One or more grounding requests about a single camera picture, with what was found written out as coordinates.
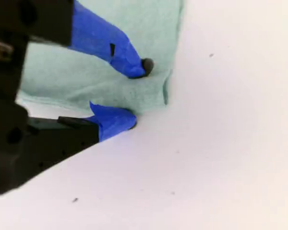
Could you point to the green t-shirt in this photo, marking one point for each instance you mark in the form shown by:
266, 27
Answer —
86, 79

